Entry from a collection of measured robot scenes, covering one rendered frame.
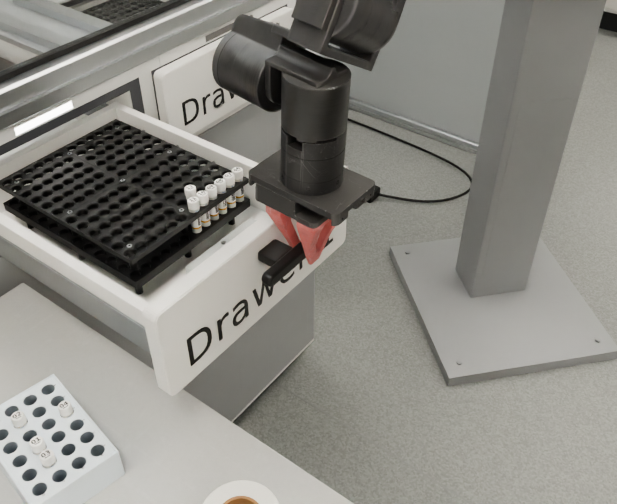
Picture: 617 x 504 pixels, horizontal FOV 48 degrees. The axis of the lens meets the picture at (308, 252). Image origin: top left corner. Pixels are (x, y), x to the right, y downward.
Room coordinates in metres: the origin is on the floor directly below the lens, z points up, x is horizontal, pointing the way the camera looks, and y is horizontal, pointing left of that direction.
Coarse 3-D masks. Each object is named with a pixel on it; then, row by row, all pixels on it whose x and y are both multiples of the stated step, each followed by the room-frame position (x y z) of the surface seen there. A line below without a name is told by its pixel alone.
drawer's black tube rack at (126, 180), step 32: (128, 128) 0.77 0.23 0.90; (64, 160) 0.69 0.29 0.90; (96, 160) 0.69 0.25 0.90; (128, 160) 0.69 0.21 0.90; (160, 160) 0.69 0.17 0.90; (32, 192) 0.62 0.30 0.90; (64, 192) 0.62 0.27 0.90; (96, 192) 0.62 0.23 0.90; (128, 192) 0.62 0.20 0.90; (160, 192) 0.63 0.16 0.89; (32, 224) 0.61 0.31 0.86; (64, 224) 0.57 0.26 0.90; (96, 224) 0.57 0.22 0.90; (128, 224) 0.57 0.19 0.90; (160, 224) 0.57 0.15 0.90; (224, 224) 0.61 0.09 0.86; (96, 256) 0.55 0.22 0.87; (128, 256) 0.53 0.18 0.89; (160, 256) 0.55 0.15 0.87
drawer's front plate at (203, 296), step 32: (256, 224) 0.53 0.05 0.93; (224, 256) 0.48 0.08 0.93; (256, 256) 0.51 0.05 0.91; (320, 256) 0.60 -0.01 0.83; (192, 288) 0.44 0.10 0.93; (224, 288) 0.47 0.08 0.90; (256, 288) 0.51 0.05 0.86; (288, 288) 0.55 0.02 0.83; (160, 320) 0.41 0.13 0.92; (192, 320) 0.44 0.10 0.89; (224, 320) 0.47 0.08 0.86; (256, 320) 0.50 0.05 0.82; (160, 352) 0.41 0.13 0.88; (160, 384) 0.41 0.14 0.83
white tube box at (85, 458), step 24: (48, 384) 0.44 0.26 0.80; (0, 408) 0.41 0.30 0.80; (24, 408) 0.41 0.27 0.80; (48, 408) 0.41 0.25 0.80; (0, 432) 0.39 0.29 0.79; (24, 432) 0.38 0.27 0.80; (48, 432) 0.38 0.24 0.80; (72, 432) 0.38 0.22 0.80; (96, 432) 0.38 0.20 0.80; (0, 456) 0.36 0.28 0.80; (24, 456) 0.36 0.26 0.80; (72, 456) 0.36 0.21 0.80; (96, 456) 0.37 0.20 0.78; (24, 480) 0.34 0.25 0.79; (48, 480) 0.33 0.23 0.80; (72, 480) 0.33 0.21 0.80; (96, 480) 0.34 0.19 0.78
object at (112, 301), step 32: (64, 128) 0.77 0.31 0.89; (96, 128) 0.80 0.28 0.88; (160, 128) 0.77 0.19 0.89; (0, 160) 0.70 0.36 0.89; (32, 160) 0.72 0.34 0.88; (192, 160) 0.74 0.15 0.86; (224, 160) 0.71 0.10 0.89; (0, 192) 0.68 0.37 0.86; (0, 224) 0.58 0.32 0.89; (32, 256) 0.55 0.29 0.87; (64, 256) 0.52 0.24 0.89; (192, 256) 0.59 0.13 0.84; (64, 288) 0.52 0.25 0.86; (96, 288) 0.49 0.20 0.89; (128, 288) 0.54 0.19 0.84; (160, 288) 0.54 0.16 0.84; (128, 320) 0.46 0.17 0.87
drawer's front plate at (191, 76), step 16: (272, 16) 1.04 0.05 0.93; (288, 16) 1.06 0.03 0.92; (208, 48) 0.93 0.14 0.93; (176, 64) 0.88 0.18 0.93; (192, 64) 0.89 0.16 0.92; (208, 64) 0.92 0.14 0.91; (160, 80) 0.85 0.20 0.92; (176, 80) 0.87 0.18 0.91; (192, 80) 0.89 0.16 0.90; (208, 80) 0.92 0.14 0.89; (160, 96) 0.85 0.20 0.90; (176, 96) 0.86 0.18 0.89; (192, 96) 0.89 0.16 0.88; (224, 96) 0.94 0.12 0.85; (160, 112) 0.85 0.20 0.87; (176, 112) 0.86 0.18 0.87; (192, 112) 0.88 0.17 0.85; (208, 112) 0.91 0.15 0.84; (224, 112) 0.94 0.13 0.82; (192, 128) 0.88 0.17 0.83
